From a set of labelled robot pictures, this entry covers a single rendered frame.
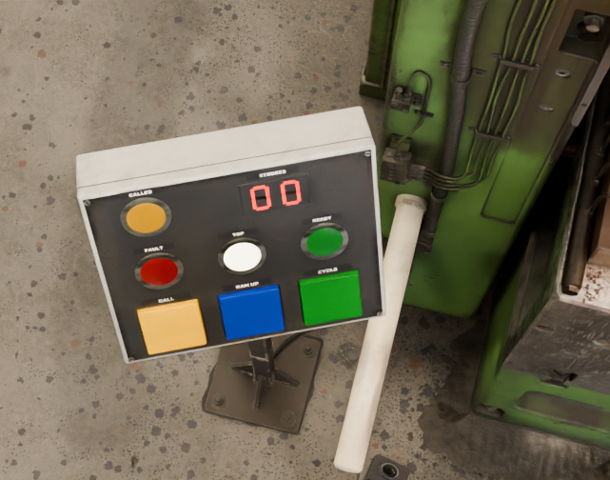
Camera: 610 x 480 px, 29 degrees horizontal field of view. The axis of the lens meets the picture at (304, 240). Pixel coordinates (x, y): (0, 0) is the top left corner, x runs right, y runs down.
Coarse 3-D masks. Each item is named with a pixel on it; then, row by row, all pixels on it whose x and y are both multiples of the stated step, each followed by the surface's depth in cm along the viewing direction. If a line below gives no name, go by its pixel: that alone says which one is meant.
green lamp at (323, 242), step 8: (320, 232) 142; (328, 232) 142; (336, 232) 142; (312, 240) 142; (320, 240) 142; (328, 240) 142; (336, 240) 143; (312, 248) 143; (320, 248) 143; (328, 248) 143; (336, 248) 144
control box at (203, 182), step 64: (256, 128) 139; (320, 128) 138; (128, 192) 133; (192, 192) 135; (256, 192) 136; (320, 192) 138; (128, 256) 140; (192, 256) 141; (320, 256) 144; (128, 320) 146
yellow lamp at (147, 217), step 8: (136, 208) 135; (144, 208) 135; (152, 208) 135; (160, 208) 135; (128, 216) 135; (136, 216) 135; (144, 216) 136; (152, 216) 136; (160, 216) 136; (128, 224) 136; (136, 224) 136; (144, 224) 136; (152, 224) 136; (160, 224) 137; (144, 232) 137
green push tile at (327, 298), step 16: (352, 272) 147; (304, 288) 146; (320, 288) 147; (336, 288) 147; (352, 288) 148; (304, 304) 148; (320, 304) 149; (336, 304) 149; (352, 304) 150; (304, 320) 151; (320, 320) 151
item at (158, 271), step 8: (144, 264) 140; (152, 264) 140; (160, 264) 141; (168, 264) 141; (144, 272) 141; (152, 272) 141; (160, 272) 142; (168, 272) 142; (176, 272) 142; (144, 280) 142; (152, 280) 142; (160, 280) 142; (168, 280) 143
